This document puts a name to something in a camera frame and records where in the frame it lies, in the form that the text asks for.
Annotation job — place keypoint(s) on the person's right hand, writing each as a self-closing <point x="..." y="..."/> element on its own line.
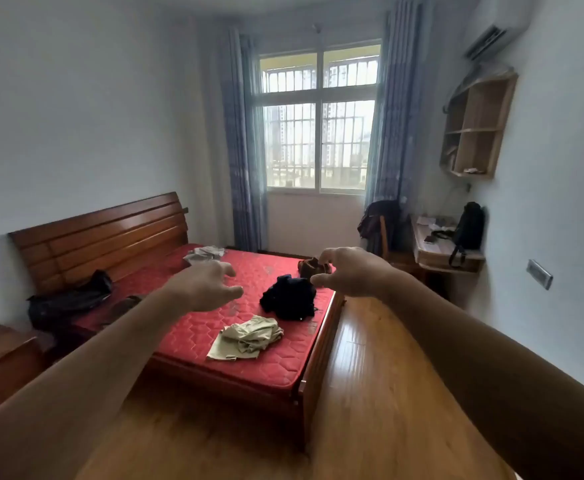
<point x="357" y="272"/>

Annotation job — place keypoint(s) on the person's left hand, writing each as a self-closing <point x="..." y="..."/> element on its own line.
<point x="202" y="289"/>

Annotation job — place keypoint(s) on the brown sweater with blue trim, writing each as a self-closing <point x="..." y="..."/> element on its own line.
<point x="309" y="267"/>

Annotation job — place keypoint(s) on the beige shirt clothes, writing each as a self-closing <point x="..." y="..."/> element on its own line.
<point x="244" y="337"/>

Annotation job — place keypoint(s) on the navy blue jacket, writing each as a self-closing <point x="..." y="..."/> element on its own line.
<point x="289" y="297"/>

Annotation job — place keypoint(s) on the dark grey trousers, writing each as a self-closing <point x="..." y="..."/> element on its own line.
<point x="122" y="307"/>

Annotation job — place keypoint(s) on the person's left forearm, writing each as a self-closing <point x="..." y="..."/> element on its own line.
<point x="72" y="389"/>

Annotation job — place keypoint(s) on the person's right forearm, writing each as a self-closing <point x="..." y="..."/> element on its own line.
<point x="496" y="374"/>

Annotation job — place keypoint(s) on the wooden chair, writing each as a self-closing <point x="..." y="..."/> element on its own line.
<point x="402" y="259"/>

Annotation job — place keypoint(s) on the small wooden desk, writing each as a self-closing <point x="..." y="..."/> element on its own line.
<point x="432" y="257"/>

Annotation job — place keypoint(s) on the white papers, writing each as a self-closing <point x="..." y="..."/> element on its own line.
<point x="434" y="223"/>

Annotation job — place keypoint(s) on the wooden headboard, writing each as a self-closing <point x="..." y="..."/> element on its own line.
<point x="97" y="234"/>

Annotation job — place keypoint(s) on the black backpack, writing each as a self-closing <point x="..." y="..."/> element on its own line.
<point x="469" y="227"/>

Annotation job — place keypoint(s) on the black bag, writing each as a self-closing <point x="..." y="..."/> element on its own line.
<point x="67" y="302"/>

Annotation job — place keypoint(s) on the wooden nightstand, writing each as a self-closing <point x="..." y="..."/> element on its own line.
<point x="2" y="364"/>

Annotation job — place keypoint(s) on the wooden wall shelf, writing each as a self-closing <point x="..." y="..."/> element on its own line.
<point x="501" y="119"/>

